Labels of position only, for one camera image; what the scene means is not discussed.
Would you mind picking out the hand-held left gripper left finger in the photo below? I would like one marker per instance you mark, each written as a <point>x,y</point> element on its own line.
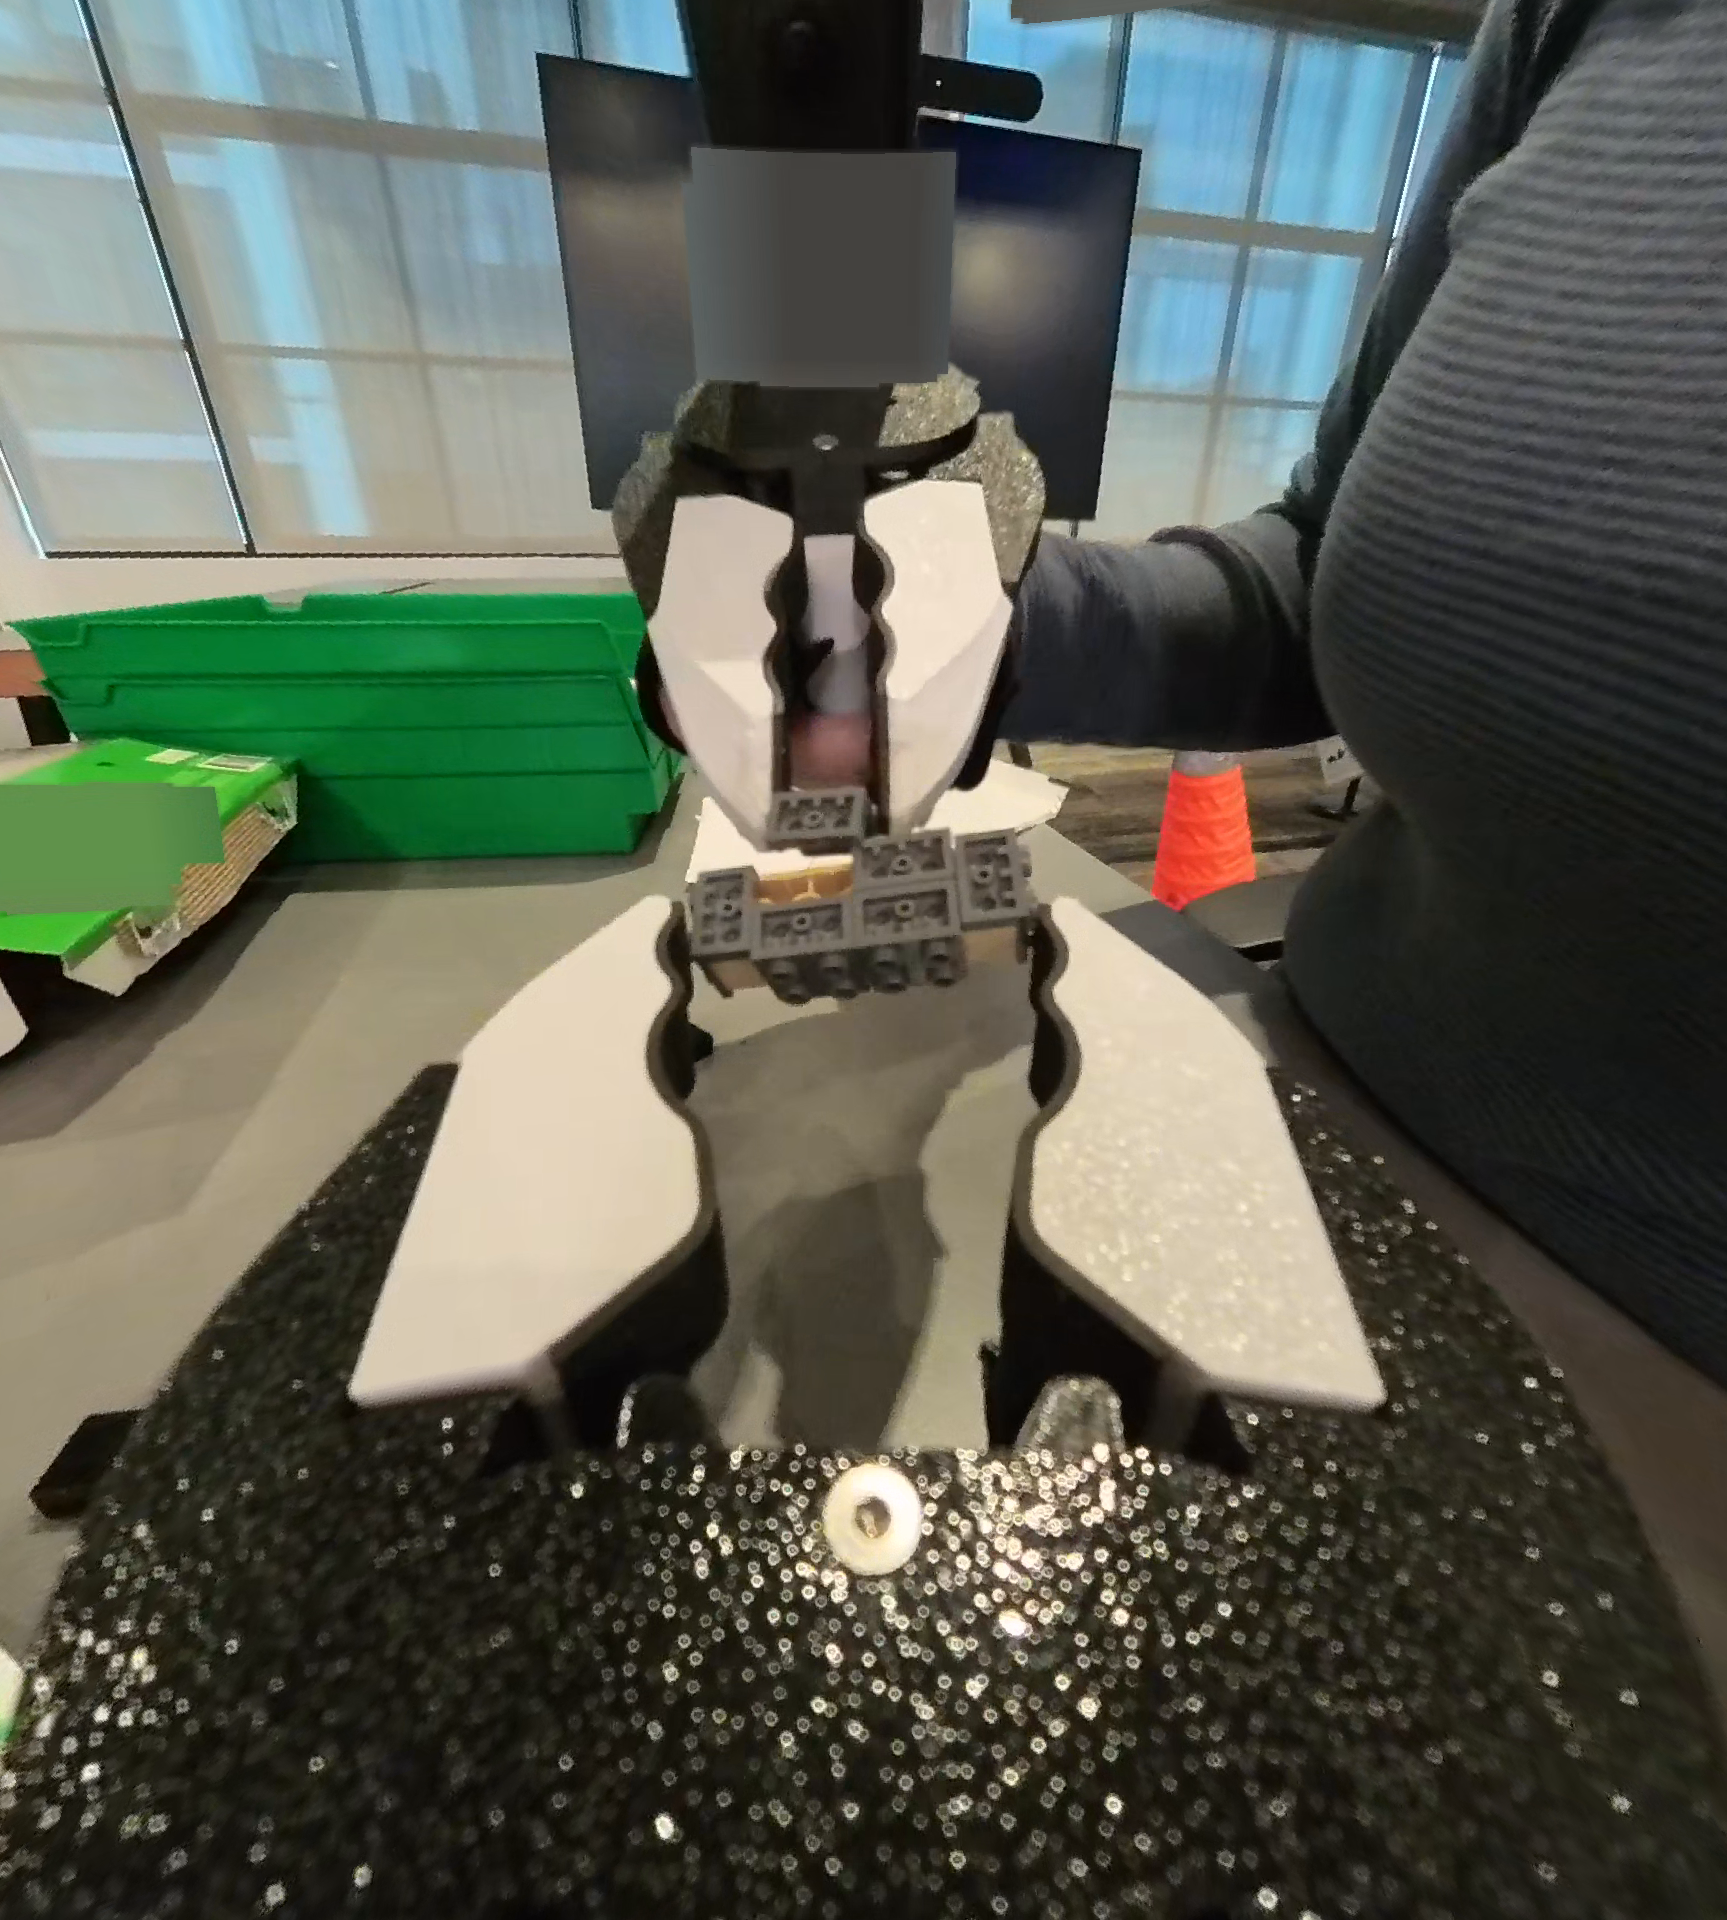
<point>548,1171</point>

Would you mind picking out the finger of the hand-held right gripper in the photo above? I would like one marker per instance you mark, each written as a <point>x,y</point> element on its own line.
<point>714,631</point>
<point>946,631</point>

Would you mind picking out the large window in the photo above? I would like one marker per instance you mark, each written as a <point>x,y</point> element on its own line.
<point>278,301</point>

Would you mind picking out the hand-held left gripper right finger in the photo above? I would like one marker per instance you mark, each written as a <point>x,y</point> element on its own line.
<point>1178,1184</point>

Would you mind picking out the green cardboard box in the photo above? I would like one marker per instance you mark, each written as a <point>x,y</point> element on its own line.
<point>128,765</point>

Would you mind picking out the orange traffic cone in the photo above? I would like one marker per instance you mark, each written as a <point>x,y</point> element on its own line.
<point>1206,840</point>

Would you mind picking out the person's right hand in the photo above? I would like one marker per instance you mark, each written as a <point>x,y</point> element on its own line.
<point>834,750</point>

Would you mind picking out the yellow grey brick assembly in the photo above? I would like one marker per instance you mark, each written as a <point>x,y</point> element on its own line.
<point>878,915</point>

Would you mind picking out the green plastic bin stack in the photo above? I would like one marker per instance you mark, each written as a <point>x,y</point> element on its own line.
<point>352,721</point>

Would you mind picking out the person's dark clothed torso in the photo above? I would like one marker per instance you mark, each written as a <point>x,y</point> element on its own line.
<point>1598,600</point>

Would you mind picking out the person's right forearm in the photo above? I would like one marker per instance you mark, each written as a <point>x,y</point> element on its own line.
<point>1178,631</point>

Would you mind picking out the black brick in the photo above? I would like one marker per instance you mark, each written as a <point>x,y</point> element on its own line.
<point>77,1463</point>

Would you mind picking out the grey desk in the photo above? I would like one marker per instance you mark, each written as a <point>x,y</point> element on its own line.
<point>278,1020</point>

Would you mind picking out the small dark grey brick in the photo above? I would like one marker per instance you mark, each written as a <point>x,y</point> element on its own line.
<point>818,819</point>

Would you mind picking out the black monitor screen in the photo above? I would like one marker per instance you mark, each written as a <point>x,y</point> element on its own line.
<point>1058,301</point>

